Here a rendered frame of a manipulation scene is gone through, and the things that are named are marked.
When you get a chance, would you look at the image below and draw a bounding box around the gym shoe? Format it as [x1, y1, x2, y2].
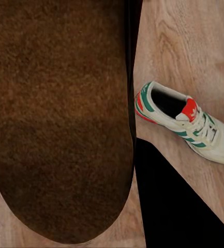
[135, 81, 224, 164]

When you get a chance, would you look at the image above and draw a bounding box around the sandal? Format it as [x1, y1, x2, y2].
[0, 0, 143, 244]

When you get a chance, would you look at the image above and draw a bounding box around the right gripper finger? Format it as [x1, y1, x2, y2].
[135, 137, 224, 248]

